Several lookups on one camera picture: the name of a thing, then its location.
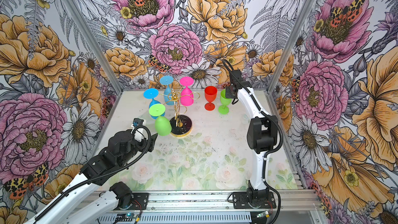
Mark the left blue wine glass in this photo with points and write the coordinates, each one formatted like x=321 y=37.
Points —
x=151 y=94

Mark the pink wine glass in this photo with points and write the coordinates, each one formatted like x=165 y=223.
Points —
x=187 y=98

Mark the gold wire wine glass rack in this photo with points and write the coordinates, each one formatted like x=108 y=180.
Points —
x=181 y=124

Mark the white vented cable duct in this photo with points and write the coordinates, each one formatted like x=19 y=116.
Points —
x=180 y=218

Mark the left green circuit board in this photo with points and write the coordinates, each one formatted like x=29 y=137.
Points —
x=127 y=218

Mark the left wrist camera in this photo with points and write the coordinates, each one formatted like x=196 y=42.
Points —
x=139 y=133

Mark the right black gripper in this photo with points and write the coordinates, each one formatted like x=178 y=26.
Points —
x=228 y=88

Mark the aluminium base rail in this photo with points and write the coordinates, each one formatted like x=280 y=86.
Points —
x=222 y=200

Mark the red wine glass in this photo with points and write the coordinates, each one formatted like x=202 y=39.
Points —
x=210 y=95

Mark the back light blue wine glass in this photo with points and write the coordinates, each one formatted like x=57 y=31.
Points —
x=167 y=81

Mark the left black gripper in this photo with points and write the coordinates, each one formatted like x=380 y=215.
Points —
x=150 y=146

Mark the right green circuit board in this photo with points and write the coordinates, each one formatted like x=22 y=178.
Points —
x=265 y=214

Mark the green circuit board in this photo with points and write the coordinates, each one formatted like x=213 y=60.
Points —
x=127 y=218
x=265 y=214

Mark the green wine glass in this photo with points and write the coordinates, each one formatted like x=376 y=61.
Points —
x=223 y=108
x=162 y=124

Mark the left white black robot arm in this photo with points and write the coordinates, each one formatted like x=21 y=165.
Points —
x=62 y=209

